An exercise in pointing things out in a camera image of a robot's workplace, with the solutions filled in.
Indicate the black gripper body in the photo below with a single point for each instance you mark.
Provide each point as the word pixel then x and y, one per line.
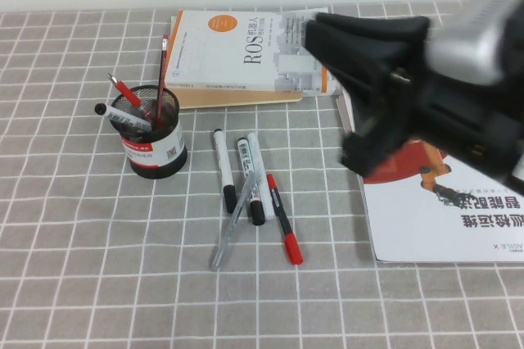
pixel 450 115

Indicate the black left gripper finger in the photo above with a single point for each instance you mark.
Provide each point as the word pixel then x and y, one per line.
pixel 372 148

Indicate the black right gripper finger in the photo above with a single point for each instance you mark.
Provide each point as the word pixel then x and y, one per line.
pixel 368 43

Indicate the red pencil with eraser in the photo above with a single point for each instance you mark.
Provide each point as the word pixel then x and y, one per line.
pixel 161 78

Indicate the brochure with orange robot arm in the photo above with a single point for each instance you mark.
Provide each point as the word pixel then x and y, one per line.
pixel 430 234

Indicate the black pen with red cap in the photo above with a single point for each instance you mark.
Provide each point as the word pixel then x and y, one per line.
pixel 282 218

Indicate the clear grey ballpoint pen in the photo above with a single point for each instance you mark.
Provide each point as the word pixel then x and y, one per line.
pixel 229 226

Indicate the black mesh pen holder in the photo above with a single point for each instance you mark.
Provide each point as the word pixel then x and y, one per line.
pixel 159 164

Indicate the red ballpoint pen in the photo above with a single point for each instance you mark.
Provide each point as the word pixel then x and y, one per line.
pixel 130 93

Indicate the labelled marker with black cap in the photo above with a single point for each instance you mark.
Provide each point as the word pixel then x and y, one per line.
pixel 245 160

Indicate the white ROS book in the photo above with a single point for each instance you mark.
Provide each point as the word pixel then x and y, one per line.
pixel 229 58

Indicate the white marker with black cap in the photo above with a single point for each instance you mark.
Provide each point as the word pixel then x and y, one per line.
pixel 118 115
pixel 223 160

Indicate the grey checked tablecloth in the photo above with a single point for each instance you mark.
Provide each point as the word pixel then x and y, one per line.
pixel 131 304

